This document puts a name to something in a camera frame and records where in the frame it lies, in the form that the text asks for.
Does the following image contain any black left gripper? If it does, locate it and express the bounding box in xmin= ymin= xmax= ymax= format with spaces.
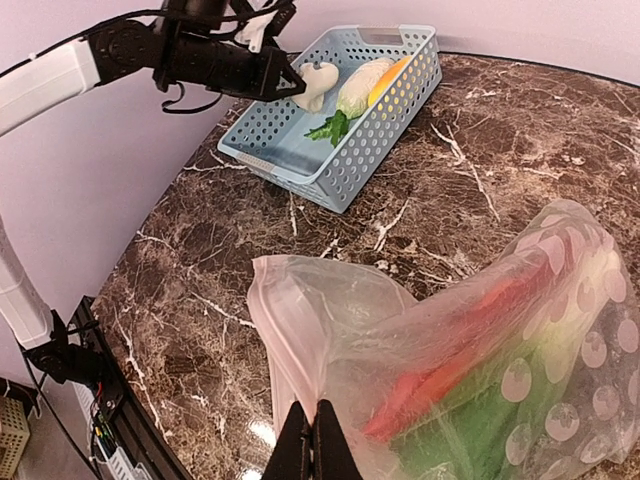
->
xmin=219 ymin=45 xmax=307 ymax=100

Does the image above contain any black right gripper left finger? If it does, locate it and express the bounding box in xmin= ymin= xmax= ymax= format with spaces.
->
xmin=262 ymin=401 xmax=312 ymax=480

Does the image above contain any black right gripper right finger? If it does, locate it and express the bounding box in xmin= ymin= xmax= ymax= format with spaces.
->
xmin=312 ymin=399 xmax=363 ymax=480

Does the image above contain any white garlic toy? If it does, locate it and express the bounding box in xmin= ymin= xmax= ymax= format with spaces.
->
xmin=291 ymin=62 xmax=339 ymax=114

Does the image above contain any white napa cabbage toy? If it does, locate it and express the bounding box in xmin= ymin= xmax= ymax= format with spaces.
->
xmin=336 ymin=58 xmax=394 ymax=120

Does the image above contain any orange carrot toy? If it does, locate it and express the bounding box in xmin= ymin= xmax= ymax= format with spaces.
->
xmin=362 ymin=279 xmax=541 ymax=444

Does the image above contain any green bok choy toy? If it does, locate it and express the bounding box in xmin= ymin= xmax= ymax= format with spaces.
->
xmin=389 ymin=329 xmax=601 ymax=480

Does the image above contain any clear zip top bag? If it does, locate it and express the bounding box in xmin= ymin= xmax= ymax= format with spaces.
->
xmin=247 ymin=199 xmax=639 ymax=479

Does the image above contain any red chili pepper toy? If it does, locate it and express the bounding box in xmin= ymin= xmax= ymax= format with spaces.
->
xmin=443 ymin=237 xmax=580 ymax=341

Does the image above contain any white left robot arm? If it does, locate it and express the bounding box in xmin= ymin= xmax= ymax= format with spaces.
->
xmin=1 ymin=1 xmax=292 ymax=350

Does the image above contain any light blue plastic basket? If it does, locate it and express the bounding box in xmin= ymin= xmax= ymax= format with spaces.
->
xmin=217 ymin=24 xmax=442 ymax=213

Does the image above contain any green leafy vegetable toy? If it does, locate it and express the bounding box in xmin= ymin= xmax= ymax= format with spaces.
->
xmin=305 ymin=110 xmax=350 ymax=147

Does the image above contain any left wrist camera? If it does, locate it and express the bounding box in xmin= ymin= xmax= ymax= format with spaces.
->
xmin=230 ymin=1 xmax=297 ymax=53

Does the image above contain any black front table rail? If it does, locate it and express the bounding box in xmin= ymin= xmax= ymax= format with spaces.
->
xmin=22 ymin=294 xmax=196 ymax=480

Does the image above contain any white slotted cable duct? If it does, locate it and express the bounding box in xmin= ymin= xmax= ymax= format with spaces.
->
xmin=73 ymin=384 xmax=151 ymax=480

